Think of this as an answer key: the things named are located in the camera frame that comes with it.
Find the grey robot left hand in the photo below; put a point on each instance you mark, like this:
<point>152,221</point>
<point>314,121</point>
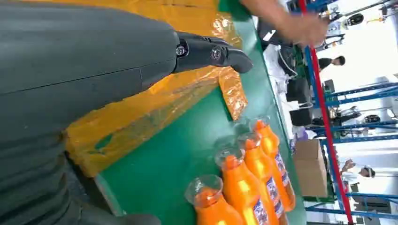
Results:
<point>77,52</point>

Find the person's right hand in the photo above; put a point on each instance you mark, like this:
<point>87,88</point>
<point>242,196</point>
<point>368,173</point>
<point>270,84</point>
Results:
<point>306,29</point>

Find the orange drink bottle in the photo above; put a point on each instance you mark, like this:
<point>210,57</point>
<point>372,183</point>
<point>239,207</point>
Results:
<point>242,189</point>
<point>214,211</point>
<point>261,164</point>
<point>270,143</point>

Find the standing person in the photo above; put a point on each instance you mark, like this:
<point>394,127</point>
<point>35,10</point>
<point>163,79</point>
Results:
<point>331,61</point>
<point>357,174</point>

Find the black carry bag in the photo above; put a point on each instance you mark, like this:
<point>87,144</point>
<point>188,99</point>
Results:
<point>298,96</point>

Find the red pole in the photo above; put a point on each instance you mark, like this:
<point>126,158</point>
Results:
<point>325,108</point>

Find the blue shelf rack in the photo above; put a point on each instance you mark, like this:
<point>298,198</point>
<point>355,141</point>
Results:
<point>363,93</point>

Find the yellow plastic sheet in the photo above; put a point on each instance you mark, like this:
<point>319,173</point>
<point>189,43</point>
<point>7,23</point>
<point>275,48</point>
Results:
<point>140,118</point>

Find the brown cardboard box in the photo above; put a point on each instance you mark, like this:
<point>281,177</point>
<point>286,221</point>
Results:
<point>309,167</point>

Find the green table mat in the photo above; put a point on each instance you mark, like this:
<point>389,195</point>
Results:
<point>174,155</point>

